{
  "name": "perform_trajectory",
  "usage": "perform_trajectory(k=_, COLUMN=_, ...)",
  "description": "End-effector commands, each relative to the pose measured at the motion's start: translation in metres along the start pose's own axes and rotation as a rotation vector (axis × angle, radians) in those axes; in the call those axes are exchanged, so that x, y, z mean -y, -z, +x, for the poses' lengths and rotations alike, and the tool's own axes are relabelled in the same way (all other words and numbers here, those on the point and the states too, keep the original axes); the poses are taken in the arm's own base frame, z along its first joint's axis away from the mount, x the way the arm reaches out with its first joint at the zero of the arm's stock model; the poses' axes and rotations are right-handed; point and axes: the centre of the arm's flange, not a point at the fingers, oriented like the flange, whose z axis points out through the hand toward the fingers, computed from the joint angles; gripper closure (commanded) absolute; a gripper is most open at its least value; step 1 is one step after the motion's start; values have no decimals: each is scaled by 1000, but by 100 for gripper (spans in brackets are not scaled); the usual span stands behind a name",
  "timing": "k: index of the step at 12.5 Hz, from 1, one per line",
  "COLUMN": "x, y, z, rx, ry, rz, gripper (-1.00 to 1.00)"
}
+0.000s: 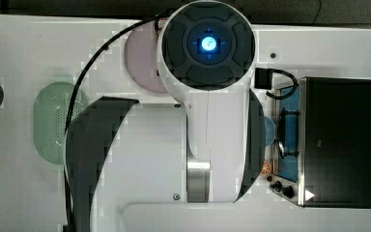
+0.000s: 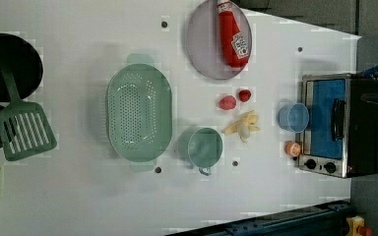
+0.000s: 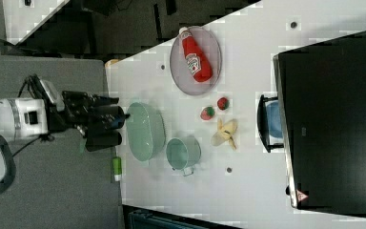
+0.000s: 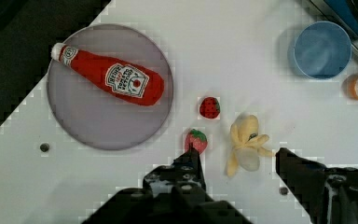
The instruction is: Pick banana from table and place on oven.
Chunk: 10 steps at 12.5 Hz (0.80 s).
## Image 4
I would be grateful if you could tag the yellow plush peeled banana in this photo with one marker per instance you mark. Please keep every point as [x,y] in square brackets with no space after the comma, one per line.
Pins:
[247,146]

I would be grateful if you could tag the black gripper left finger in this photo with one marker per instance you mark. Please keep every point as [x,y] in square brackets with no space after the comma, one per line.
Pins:
[171,194]

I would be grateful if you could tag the red plush ketchup bottle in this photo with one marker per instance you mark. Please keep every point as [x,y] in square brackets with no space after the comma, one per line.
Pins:
[129,82]

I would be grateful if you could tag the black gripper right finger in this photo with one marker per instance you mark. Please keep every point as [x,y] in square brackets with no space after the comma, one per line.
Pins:
[329,195]

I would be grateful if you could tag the light red plush strawberry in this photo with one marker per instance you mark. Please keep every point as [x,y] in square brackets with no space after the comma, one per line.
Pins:
[196,139]

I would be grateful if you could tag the dark red plush strawberry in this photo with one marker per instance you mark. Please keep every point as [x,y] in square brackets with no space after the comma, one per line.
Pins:
[210,108]

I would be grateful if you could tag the grey round plate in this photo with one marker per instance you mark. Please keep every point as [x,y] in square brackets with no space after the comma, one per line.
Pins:
[92,116]

